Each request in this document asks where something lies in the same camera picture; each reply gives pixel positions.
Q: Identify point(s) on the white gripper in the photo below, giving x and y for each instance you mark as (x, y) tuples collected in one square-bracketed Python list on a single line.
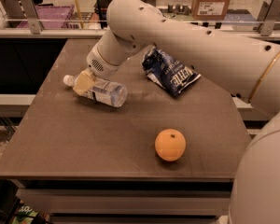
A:
[(95, 63)]

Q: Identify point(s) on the clear blue-label plastic bottle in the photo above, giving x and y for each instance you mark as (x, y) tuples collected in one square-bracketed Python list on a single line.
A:
[(105, 92)]

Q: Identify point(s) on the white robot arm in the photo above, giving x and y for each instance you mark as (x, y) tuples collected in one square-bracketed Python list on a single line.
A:
[(246, 67)]

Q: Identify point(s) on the yellow pole left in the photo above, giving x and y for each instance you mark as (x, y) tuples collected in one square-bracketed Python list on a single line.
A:
[(79, 14)]

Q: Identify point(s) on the purple plastic crate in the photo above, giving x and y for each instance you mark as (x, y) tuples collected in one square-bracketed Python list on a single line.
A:
[(54, 17)]

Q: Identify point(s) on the blue crumpled chip bag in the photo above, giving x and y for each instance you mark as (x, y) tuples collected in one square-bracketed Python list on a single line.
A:
[(168, 72)]

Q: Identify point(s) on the orange fruit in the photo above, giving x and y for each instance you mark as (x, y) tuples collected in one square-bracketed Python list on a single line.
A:
[(170, 144)]

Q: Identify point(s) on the grey table drawer base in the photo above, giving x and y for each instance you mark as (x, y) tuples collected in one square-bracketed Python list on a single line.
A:
[(127, 197)]

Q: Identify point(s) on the green snack bag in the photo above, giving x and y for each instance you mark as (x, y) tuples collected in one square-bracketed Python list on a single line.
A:
[(26, 215)]

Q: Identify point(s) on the cardboard box with label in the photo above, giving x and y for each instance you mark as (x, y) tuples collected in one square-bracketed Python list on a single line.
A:
[(209, 9)]

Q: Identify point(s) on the grey metal bracket left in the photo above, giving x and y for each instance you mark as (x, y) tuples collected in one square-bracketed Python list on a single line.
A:
[(32, 19)]

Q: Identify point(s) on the grey metal bracket right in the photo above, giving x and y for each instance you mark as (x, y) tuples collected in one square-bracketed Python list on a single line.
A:
[(269, 17)]

